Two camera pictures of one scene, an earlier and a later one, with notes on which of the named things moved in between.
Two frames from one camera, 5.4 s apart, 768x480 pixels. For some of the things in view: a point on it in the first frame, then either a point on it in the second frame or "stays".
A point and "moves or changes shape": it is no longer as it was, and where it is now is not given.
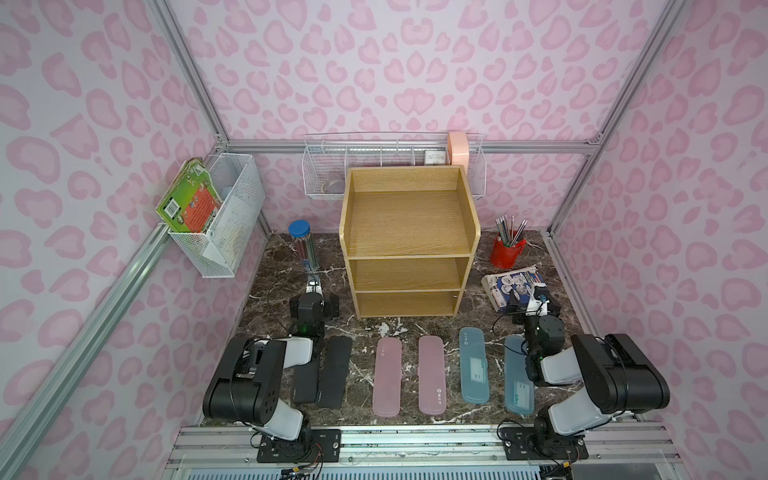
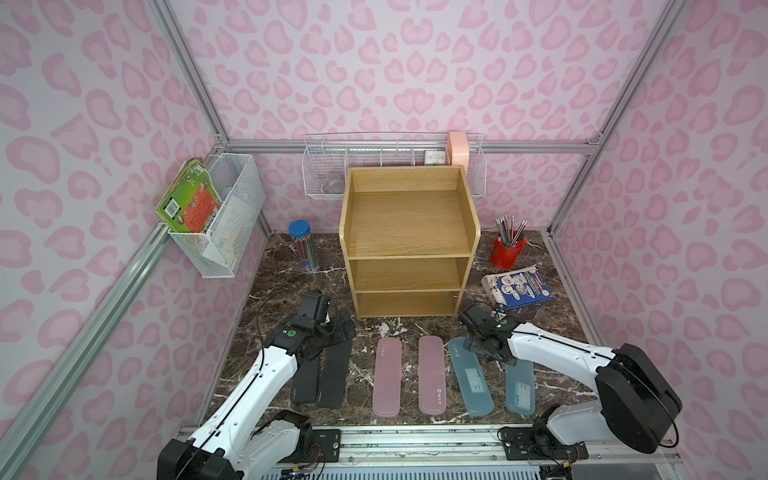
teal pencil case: x=474 y=366 moves or changes shape
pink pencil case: x=386 y=401 stays
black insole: x=335 y=369 stays
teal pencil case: x=519 y=393 stays
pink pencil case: x=432 y=375 stays
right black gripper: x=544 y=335 -> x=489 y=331
